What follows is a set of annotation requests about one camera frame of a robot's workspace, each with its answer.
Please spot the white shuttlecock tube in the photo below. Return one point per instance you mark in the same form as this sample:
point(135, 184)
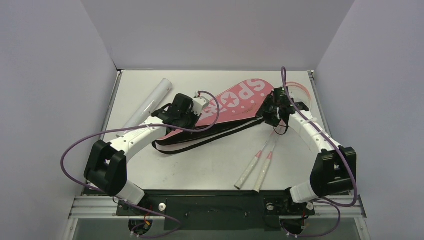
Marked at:
point(146, 108)

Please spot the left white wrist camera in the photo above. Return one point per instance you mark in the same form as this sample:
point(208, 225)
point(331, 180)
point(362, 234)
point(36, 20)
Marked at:
point(199, 104)

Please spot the pink racket cover bag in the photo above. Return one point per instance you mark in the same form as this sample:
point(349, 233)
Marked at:
point(238, 106)

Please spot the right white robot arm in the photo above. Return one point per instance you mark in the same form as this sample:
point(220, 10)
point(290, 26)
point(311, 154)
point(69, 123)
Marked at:
point(334, 169)

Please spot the pink badminton racket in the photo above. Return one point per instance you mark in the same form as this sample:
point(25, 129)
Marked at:
point(266, 164)
point(253, 163)

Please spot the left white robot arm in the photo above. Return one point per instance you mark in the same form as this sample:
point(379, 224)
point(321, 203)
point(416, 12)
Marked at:
point(107, 163)

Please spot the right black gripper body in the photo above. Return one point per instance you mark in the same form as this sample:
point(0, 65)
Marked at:
point(271, 112)

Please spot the aluminium frame rail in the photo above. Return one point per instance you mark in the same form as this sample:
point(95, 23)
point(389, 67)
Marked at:
point(103, 207)

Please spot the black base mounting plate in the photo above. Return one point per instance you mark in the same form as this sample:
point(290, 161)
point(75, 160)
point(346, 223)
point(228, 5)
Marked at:
point(218, 210)

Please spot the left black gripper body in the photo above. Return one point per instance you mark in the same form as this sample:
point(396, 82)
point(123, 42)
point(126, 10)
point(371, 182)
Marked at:
point(185, 120)

